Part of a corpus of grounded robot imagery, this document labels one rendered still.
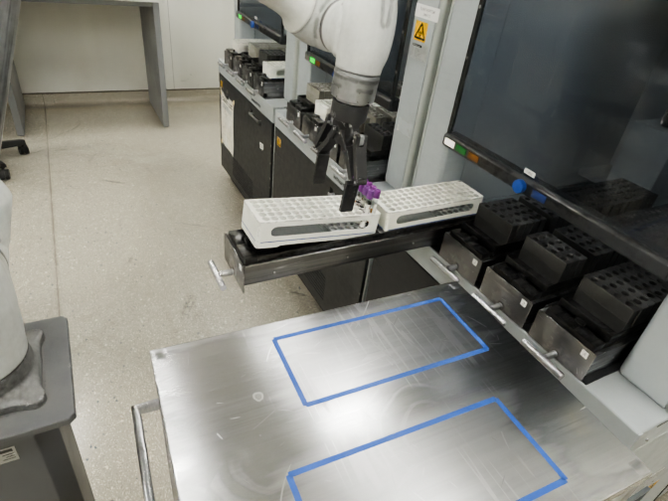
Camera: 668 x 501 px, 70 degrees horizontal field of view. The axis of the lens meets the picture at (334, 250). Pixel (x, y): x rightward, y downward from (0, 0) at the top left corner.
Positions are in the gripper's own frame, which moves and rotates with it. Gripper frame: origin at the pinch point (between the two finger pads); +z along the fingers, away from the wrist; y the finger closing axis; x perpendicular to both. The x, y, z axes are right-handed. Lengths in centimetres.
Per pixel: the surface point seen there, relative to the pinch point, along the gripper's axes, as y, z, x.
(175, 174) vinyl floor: -204, 91, 12
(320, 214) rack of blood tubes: 2.9, 3.8, -3.5
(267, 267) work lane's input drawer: 6.8, 13.6, -16.0
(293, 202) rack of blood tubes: -2.6, 3.6, -7.6
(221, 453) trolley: 46, 13, -37
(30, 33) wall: -350, 45, -61
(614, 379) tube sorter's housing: 55, 14, 37
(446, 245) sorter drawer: 10.4, 10.6, 29.4
